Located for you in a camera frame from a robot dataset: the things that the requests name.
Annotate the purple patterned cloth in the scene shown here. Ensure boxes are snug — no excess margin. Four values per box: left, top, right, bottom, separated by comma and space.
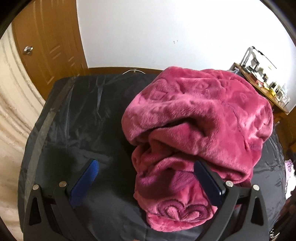
285, 160, 296, 200

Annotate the pink fleece robe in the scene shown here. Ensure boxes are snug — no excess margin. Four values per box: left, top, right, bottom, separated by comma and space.
121, 66, 274, 232

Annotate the metal frame stand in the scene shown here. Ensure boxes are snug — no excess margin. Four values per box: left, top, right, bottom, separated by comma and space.
242, 46, 278, 70

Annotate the wooden door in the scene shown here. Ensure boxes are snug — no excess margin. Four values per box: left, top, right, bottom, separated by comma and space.
11, 0, 89, 86

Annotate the cream curtain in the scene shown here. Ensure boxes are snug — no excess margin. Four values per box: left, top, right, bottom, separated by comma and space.
0, 29, 47, 234

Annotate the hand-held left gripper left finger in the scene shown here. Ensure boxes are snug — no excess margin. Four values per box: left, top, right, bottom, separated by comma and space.
23, 158, 100, 241

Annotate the black bed sheet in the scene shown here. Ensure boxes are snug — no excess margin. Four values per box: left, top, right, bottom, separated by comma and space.
17, 74, 288, 241

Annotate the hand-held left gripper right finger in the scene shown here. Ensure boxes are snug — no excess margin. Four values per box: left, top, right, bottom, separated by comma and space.
194, 160, 270, 241

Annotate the cluttered wooden desk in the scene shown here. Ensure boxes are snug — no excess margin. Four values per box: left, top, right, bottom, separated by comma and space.
229, 62, 290, 126

